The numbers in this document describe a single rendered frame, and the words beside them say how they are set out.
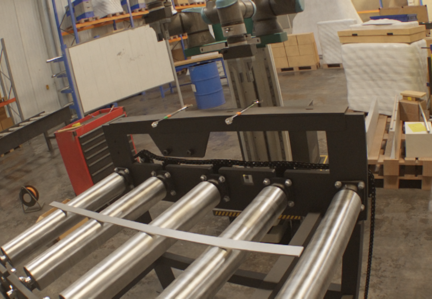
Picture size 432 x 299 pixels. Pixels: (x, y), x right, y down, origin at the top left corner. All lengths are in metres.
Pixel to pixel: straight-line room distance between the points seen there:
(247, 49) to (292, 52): 8.26
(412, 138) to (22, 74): 11.14
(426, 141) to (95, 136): 3.07
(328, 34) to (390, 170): 6.82
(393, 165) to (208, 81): 4.71
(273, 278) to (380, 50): 3.66
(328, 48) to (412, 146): 6.85
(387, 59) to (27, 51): 10.75
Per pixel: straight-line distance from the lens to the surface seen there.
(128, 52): 6.07
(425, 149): 2.89
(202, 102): 6.91
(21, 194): 4.54
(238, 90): 2.36
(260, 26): 2.00
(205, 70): 6.78
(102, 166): 3.55
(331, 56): 9.44
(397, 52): 4.27
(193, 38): 2.20
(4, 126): 10.28
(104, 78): 5.93
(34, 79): 12.04
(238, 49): 1.32
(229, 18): 1.30
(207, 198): 1.36
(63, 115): 6.83
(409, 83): 4.33
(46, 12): 12.61
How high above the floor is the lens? 1.49
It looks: 19 degrees down
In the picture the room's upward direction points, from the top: 13 degrees counter-clockwise
